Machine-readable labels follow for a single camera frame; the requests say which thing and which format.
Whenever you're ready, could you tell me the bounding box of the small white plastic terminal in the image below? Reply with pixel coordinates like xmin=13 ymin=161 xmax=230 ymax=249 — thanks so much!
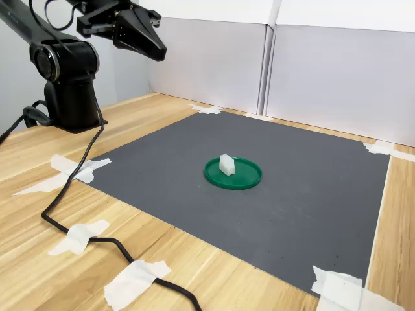
xmin=219 ymin=154 xmax=235 ymax=176

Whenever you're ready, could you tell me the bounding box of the round green lid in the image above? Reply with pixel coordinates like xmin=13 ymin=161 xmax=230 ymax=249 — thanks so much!
xmin=203 ymin=156 xmax=263 ymax=191

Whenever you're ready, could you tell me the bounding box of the white tape piece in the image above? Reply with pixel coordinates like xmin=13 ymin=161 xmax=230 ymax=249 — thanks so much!
xmin=102 ymin=259 xmax=172 ymax=311
xmin=187 ymin=102 xmax=224 ymax=115
xmin=311 ymin=264 xmax=406 ymax=311
xmin=47 ymin=219 xmax=111 ymax=257
xmin=50 ymin=154 xmax=113 ymax=185
xmin=362 ymin=139 xmax=415 ymax=163

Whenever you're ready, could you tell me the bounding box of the small white tape strip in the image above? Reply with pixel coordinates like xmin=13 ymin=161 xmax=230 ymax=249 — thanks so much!
xmin=243 ymin=112 xmax=274 ymax=122

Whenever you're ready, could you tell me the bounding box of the long white tape strip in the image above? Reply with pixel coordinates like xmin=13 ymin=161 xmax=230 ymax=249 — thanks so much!
xmin=12 ymin=174 xmax=74 ymax=197

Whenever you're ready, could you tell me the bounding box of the dark grey mat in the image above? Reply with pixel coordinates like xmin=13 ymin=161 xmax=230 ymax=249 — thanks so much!
xmin=86 ymin=111 xmax=391 ymax=298

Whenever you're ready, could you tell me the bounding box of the short black looped cable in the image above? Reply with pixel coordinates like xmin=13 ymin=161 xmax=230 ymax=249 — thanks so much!
xmin=44 ymin=0 xmax=78 ymax=32

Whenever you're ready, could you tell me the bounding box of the thick black sleeved cable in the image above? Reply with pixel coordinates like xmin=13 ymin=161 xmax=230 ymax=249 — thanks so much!
xmin=22 ymin=105 xmax=53 ymax=128

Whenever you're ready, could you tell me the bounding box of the thin black base cable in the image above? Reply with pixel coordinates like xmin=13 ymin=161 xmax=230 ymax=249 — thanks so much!
xmin=0 ymin=99 xmax=49 ymax=146

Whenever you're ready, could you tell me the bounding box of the long black camera cable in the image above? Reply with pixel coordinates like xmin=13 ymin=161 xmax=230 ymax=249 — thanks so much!
xmin=28 ymin=0 xmax=204 ymax=311

